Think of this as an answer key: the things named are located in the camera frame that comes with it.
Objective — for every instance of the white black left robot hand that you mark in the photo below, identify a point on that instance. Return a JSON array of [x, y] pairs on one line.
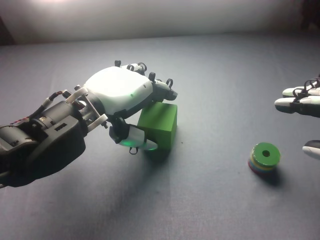
[[117, 87]]

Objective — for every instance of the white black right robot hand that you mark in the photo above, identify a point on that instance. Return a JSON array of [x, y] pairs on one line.
[[300, 106]]

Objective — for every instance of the green foam cube block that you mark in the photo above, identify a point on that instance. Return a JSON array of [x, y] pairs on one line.
[[162, 122]]

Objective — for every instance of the grey table cloth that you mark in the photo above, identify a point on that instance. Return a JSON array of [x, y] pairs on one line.
[[200, 200]]

